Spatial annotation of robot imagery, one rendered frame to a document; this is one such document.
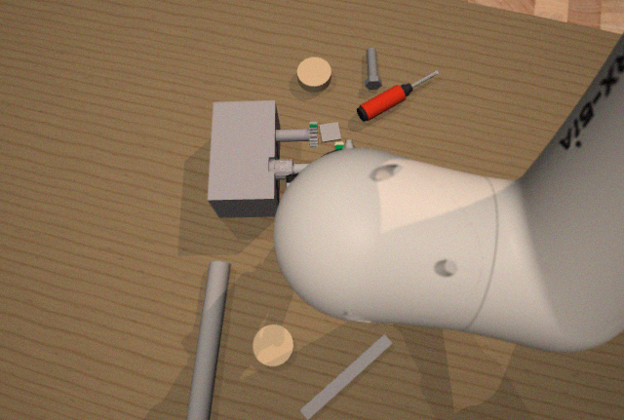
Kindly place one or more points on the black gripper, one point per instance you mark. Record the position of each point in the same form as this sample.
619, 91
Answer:
290, 178

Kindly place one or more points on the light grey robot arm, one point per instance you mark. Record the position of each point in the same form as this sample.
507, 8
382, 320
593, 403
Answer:
364, 235

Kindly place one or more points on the grey hex bolt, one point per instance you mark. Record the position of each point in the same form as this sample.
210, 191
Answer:
373, 82

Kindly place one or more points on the grey flat bar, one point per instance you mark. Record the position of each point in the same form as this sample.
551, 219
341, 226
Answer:
346, 376

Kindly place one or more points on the grey metal rod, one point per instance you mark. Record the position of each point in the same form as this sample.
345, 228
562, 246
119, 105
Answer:
203, 379

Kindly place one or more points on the red screwdriver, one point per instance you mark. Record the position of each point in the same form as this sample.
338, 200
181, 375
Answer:
388, 99

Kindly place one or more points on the grey shaft with cream gear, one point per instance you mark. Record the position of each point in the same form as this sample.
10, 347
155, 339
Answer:
299, 167

